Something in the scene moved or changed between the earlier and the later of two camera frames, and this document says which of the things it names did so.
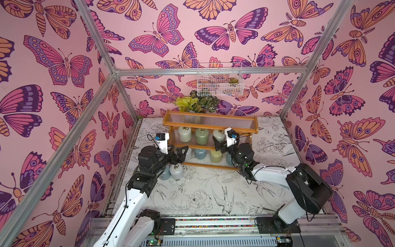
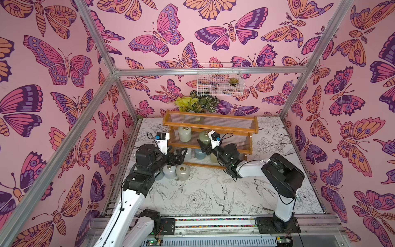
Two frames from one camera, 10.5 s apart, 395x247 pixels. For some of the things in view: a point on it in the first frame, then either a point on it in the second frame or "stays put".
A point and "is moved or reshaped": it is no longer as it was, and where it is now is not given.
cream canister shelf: (219, 135) → (182, 172)
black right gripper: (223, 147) → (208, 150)
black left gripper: (179, 158) stays put
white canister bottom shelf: (188, 158) stays put
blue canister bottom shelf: (200, 154) stays put
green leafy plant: (194, 103) stays put
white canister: (185, 133) stays put
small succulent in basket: (233, 80) stays put
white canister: (176, 171) is moved or reshaped
